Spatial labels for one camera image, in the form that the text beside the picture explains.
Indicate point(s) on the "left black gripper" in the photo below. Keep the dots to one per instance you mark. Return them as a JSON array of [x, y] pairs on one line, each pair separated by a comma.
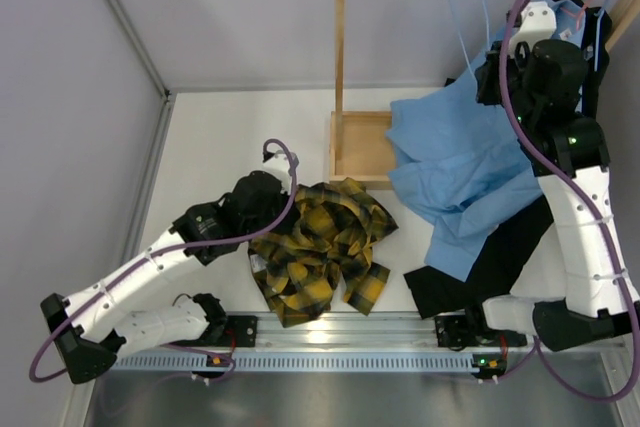
[[293, 218]]

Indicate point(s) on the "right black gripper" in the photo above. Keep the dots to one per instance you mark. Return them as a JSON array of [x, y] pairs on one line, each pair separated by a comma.
[[485, 76]]

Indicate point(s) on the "yellow black plaid shirt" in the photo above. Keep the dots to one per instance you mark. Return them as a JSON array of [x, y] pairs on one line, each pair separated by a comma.
[[331, 242]]

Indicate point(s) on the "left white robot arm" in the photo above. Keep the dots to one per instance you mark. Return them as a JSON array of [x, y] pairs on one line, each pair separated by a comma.
[[196, 239]]

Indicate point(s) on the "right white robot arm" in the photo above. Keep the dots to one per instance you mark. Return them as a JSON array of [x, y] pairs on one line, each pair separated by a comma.
[[585, 296]]

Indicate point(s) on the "light blue shirt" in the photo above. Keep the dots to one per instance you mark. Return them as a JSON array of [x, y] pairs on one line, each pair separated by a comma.
[[459, 166]]

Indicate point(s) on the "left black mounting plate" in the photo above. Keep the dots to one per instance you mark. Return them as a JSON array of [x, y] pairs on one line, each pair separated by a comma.
[[235, 330]]

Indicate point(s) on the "black mounting plate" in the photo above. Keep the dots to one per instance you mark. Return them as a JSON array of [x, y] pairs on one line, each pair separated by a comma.
[[458, 331], [235, 330]]

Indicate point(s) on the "black garment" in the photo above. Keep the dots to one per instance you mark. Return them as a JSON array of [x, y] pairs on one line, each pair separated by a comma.
[[499, 263]]

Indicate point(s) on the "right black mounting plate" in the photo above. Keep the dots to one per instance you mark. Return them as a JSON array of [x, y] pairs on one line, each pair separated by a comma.
[[458, 331]]

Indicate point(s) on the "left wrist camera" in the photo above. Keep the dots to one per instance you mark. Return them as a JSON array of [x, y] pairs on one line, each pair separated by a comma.
[[279, 165]]

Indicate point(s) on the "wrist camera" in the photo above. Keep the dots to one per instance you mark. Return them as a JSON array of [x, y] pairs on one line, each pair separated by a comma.
[[279, 165], [536, 22]]

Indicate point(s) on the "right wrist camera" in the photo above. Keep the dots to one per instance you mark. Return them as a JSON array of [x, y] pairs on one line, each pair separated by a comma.
[[536, 22]]

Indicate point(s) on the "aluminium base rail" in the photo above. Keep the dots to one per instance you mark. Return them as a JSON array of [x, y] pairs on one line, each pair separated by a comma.
[[340, 334]]

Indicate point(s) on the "blue wire hanger right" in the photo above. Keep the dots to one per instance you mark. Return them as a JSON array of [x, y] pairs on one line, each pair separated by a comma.
[[598, 34]]

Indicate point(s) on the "slotted cable duct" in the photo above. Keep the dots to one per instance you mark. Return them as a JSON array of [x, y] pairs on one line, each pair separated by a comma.
[[324, 362]]

